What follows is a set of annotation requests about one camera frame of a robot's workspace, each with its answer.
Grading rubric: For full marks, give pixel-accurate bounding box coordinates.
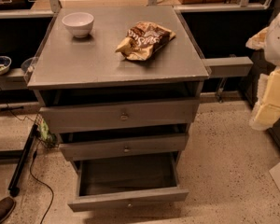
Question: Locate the grey bottom drawer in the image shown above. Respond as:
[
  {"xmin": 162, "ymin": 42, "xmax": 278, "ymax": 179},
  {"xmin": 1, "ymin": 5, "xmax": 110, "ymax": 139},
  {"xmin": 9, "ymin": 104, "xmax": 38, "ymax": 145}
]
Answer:
[{"xmin": 68, "ymin": 153, "xmax": 189, "ymax": 212}]

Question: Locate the grey drawer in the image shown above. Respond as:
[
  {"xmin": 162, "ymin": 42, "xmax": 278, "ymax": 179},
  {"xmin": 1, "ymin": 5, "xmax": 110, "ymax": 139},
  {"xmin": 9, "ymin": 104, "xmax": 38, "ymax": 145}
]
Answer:
[
  {"xmin": 40, "ymin": 98, "xmax": 199, "ymax": 133},
  {"xmin": 60, "ymin": 133, "xmax": 189, "ymax": 161},
  {"xmin": 68, "ymin": 153, "xmax": 189, "ymax": 212}
]

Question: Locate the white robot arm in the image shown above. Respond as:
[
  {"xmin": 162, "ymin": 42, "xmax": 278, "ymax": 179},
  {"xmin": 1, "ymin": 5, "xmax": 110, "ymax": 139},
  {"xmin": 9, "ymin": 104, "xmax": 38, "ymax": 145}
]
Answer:
[{"xmin": 245, "ymin": 12, "xmax": 280, "ymax": 131}]

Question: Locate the grey drawer cabinet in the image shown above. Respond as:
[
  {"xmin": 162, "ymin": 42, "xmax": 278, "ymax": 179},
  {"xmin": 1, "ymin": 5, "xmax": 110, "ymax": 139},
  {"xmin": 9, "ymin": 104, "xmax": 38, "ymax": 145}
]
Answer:
[{"xmin": 26, "ymin": 5, "xmax": 211, "ymax": 173}]

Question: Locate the grey middle drawer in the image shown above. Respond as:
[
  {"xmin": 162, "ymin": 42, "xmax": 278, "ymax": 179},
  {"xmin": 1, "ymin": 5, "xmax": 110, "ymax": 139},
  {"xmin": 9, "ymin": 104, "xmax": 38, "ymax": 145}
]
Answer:
[{"xmin": 60, "ymin": 133, "xmax": 189, "ymax": 161}]

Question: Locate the grey top drawer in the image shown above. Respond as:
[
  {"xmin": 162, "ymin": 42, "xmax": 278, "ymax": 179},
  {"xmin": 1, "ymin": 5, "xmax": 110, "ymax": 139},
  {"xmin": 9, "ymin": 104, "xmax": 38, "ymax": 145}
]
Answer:
[{"xmin": 40, "ymin": 98, "xmax": 199, "ymax": 133}]

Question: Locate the brown chip bag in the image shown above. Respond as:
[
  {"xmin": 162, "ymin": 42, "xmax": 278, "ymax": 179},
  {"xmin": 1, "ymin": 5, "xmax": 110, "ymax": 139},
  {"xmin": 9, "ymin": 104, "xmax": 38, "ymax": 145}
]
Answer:
[{"xmin": 116, "ymin": 21, "xmax": 175, "ymax": 61}]

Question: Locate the white ceramic bowl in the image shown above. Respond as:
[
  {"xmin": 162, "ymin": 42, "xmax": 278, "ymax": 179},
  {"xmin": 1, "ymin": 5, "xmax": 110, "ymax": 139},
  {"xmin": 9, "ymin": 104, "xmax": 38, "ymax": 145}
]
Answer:
[{"xmin": 62, "ymin": 12, "xmax": 94, "ymax": 38}]

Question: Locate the clear glass bowl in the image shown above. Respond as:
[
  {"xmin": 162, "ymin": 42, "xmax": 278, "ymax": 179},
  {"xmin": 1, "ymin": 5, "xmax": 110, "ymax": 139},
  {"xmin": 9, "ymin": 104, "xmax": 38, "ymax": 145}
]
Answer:
[{"xmin": 21, "ymin": 57, "xmax": 38, "ymax": 73}]

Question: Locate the black metal floor bar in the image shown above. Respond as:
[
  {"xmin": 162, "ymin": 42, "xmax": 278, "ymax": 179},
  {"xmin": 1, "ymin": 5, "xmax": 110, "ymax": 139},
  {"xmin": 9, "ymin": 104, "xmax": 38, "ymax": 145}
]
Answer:
[{"xmin": 8, "ymin": 124, "xmax": 37, "ymax": 197}]

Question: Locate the blue patterned bowl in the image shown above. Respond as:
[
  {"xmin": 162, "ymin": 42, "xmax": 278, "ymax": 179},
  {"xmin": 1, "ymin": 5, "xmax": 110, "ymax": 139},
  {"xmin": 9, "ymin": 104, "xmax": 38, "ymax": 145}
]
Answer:
[{"xmin": 0, "ymin": 56, "xmax": 12, "ymax": 76}]

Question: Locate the dark shoe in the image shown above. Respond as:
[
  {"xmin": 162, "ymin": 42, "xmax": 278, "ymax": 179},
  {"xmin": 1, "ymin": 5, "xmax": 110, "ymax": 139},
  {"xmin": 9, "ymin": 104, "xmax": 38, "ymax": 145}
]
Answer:
[{"xmin": 0, "ymin": 197, "xmax": 16, "ymax": 224}]

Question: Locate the grey side rail block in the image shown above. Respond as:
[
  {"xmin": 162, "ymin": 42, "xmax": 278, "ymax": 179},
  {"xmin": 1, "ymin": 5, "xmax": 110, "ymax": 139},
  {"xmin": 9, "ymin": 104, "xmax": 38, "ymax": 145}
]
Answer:
[{"xmin": 203, "ymin": 57, "xmax": 253, "ymax": 78}]

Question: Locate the green packet in wire basket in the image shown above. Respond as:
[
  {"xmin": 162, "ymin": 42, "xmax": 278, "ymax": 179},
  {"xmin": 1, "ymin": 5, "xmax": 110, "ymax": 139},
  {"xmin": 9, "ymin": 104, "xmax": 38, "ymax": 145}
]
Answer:
[{"xmin": 38, "ymin": 119, "xmax": 55, "ymax": 147}]

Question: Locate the black floor cable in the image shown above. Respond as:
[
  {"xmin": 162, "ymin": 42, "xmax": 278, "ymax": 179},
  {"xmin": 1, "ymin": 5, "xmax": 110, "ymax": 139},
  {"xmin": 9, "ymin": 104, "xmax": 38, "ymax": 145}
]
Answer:
[{"xmin": 0, "ymin": 77, "xmax": 55, "ymax": 224}]

